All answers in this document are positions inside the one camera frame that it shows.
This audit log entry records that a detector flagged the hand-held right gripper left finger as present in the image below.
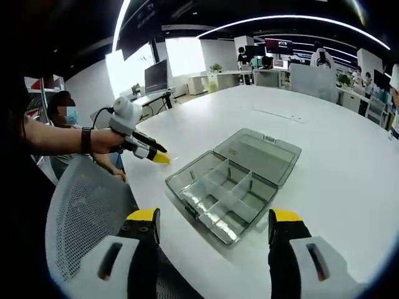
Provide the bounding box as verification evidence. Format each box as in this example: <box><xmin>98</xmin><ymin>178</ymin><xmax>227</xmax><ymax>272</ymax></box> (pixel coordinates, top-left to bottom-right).
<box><xmin>74</xmin><ymin>207</ymin><xmax>162</xmax><ymax>299</ymax></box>

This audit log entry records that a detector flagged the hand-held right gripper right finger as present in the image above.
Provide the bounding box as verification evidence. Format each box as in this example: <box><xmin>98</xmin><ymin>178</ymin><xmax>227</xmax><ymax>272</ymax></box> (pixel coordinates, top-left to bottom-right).
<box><xmin>267</xmin><ymin>208</ymin><xmax>369</xmax><ymax>299</ymax></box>

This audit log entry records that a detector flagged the long clear plastic divider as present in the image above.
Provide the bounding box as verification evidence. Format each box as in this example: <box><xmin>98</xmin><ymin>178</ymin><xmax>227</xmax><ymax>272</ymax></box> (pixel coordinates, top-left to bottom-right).
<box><xmin>189</xmin><ymin>166</ymin><xmax>255</xmax><ymax>219</ymax></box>

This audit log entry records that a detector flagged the transparent grey guide fixture box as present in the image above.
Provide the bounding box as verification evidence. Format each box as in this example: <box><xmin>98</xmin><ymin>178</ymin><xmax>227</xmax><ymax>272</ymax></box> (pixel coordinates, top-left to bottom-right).
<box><xmin>164</xmin><ymin>126</ymin><xmax>302</xmax><ymax>246</ymax></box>

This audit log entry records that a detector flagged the person's left hand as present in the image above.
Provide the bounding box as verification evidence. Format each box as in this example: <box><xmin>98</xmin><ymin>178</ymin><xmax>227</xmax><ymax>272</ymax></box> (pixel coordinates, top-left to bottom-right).
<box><xmin>90</xmin><ymin>126</ymin><xmax>127</xmax><ymax>156</ymax></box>

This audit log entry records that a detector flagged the black wrist band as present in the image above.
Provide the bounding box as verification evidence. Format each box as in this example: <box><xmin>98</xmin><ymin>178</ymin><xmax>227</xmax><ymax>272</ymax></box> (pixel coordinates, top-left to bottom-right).
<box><xmin>80</xmin><ymin>126</ymin><xmax>93</xmax><ymax>154</ymax></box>

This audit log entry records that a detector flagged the black computer monitor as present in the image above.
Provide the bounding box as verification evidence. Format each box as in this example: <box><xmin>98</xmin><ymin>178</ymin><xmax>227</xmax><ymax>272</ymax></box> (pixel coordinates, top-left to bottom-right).
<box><xmin>143</xmin><ymin>59</ymin><xmax>171</xmax><ymax>96</ymax></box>

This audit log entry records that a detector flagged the white mesh office chair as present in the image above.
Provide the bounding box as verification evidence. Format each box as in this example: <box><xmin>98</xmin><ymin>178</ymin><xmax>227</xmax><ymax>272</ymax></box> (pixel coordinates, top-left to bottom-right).
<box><xmin>45</xmin><ymin>154</ymin><xmax>200</xmax><ymax>299</ymax></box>

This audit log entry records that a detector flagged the white low cabinet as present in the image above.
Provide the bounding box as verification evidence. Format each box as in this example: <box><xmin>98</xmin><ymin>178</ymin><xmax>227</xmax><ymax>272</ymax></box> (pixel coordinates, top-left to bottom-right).
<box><xmin>186</xmin><ymin>70</ymin><xmax>244</xmax><ymax>96</ymax></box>

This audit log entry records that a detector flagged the person's dark clothing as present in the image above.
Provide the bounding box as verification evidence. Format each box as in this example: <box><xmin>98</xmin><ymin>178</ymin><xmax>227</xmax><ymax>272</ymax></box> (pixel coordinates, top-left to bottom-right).
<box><xmin>0</xmin><ymin>71</ymin><xmax>66</xmax><ymax>299</ymax></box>

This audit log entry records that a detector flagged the white desk partition screen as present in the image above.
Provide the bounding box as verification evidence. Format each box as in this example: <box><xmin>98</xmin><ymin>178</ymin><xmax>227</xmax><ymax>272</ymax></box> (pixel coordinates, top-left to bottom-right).
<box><xmin>289</xmin><ymin>64</ymin><xmax>340</xmax><ymax>102</ymax></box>

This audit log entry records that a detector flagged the ceiling light strip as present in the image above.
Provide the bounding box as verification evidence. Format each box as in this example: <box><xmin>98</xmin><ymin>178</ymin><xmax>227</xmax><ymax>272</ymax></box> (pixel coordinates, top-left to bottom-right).
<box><xmin>198</xmin><ymin>14</ymin><xmax>391</xmax><ymax>50</ymax></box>

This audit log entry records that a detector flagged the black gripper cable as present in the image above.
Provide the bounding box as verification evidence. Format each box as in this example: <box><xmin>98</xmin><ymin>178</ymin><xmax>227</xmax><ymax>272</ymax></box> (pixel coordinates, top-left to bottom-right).
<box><xmin>92</xmin><ymin>106</ymin><xmax>115</xmax><ymax>129</ymax></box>

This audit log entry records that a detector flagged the black frame desk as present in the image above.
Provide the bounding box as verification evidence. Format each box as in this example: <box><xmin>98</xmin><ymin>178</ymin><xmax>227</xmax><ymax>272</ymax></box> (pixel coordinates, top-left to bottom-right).
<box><xmin>124</xmin><ymin>91</ymin><xmax>176</xmax><ymax>118</ymax></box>

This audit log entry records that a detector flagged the wall display screen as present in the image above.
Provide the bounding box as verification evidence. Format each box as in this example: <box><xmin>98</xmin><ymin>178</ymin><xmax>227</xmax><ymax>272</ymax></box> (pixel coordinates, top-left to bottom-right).
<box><xmin>264</xmin><ymin>38</ymin><xmax>293</xmax><ymax>55</ymax></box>

